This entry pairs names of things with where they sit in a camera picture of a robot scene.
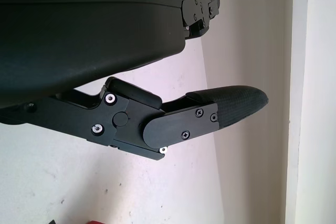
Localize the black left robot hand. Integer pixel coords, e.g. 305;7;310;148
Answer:
0;0;269;162

